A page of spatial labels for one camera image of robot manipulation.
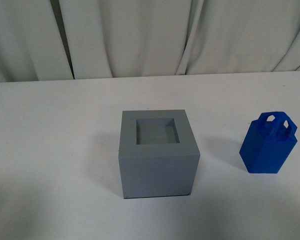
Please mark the blue plastic part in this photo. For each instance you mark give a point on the blue plastic part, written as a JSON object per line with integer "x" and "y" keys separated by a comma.
{"x": 268, "y": 143}

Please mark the gray cube base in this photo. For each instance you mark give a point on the gray cube base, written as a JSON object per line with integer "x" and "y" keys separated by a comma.
{"x": 158, "y": 155}

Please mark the white curtain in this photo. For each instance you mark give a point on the white curtain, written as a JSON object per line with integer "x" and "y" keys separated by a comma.
{"x": 44, "y": 40}

